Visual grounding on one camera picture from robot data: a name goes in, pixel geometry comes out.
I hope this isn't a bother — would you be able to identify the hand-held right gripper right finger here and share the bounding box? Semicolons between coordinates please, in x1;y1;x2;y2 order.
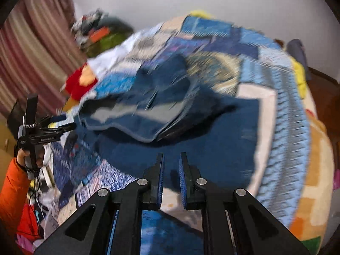
178;152;311;255

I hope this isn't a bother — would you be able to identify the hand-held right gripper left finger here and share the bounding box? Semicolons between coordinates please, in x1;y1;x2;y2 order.
33;153;165;255

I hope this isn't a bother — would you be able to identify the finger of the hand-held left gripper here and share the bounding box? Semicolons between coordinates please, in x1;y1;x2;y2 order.
42;123;77;139
40;114;67;128

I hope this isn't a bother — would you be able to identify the blue denim jacket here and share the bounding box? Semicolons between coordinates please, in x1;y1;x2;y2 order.
78;54;237;143

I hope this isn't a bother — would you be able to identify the person's left forearm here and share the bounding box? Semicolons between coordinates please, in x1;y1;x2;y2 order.
0;157;40;239

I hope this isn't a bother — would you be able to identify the pile of clothes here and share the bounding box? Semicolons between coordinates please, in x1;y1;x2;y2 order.
70;9;110;45

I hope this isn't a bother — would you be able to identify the person's left hand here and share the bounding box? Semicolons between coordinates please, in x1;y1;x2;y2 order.
16;146;45;169

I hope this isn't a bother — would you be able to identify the red plush toy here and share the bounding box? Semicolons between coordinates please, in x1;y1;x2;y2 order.
60;62;99;101

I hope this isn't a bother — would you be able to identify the blue patchwork quilt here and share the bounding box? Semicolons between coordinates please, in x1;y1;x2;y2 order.
50;16;312;255

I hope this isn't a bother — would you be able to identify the striped red curtain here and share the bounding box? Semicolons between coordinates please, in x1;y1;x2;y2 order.
0;0;89;120

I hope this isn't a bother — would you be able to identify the white cloth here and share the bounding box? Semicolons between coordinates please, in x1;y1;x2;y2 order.
87;36;139;78

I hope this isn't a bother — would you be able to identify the green patterned bag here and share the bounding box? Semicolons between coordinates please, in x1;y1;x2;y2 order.
88;34;126;58

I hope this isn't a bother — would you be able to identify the orange box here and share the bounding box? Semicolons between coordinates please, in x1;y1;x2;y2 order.
89;28;111;43

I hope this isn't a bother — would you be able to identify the colourful bed sheet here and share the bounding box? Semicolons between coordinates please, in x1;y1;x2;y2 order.
288;90;336;254

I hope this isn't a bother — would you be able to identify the pink item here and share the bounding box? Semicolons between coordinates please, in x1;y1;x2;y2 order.
332;169;340;192

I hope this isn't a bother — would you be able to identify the yellow cloth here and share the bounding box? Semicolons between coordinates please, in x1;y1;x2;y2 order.
290;58;306;92

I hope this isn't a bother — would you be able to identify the yellow pillow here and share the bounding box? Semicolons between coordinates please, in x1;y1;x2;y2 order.
189;10;213;20

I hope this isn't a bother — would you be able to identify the grey backpack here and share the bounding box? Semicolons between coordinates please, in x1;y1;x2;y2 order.
287;39;310;81

